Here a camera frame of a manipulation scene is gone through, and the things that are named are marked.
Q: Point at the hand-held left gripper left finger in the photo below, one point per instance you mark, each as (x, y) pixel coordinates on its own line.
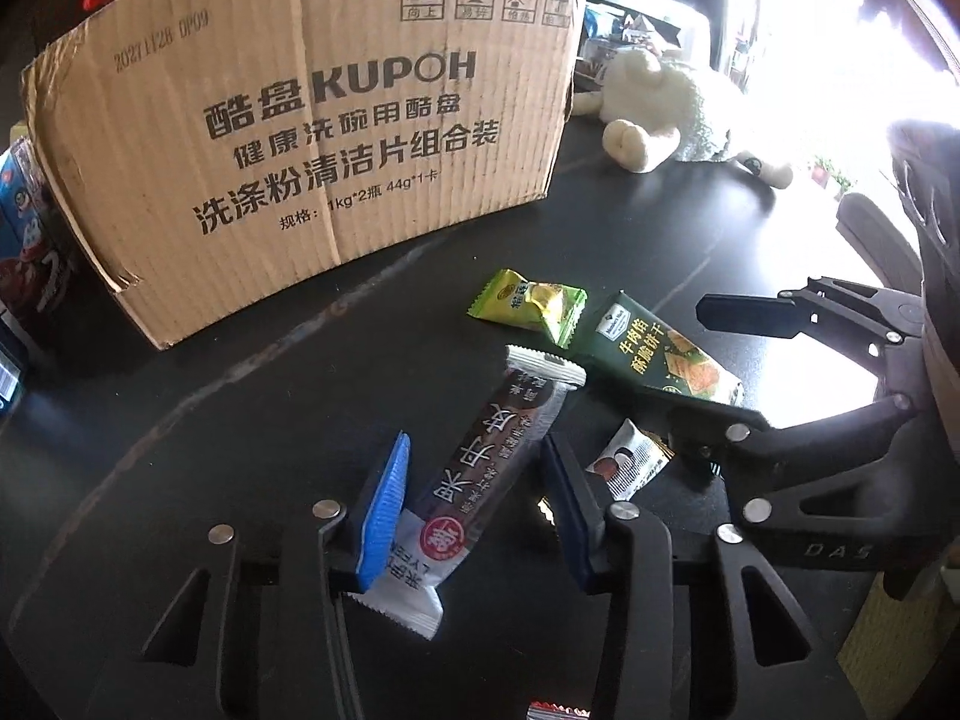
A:
(382, 517)

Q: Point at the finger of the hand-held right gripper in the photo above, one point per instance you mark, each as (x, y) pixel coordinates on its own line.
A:
(712, 435)
(742, 315)

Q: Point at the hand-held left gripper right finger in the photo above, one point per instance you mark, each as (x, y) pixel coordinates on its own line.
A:
(574, 525)

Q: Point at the dark green cracker packet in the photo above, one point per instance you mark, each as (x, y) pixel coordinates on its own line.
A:
(637, 345)

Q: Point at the brown snack bar white ends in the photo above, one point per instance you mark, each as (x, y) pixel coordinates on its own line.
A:
(480, 450)

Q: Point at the brown cardboard box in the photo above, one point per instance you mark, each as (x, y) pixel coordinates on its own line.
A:
(300, 127)

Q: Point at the small brown white snack packet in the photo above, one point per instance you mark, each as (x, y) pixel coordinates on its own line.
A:
(630, 461)

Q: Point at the red white snack packet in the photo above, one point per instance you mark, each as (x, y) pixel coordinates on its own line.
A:
(559, 711)

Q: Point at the light green candy packet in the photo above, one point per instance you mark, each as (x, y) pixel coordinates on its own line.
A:
(525, 297)

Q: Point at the white plush sheep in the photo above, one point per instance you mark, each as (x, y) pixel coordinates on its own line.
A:
(660, 97)

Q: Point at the blue soda can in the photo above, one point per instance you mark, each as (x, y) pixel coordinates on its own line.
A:
(9, 382)

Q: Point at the blue cookie bag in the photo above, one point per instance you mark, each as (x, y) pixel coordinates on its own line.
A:
(30, 240)

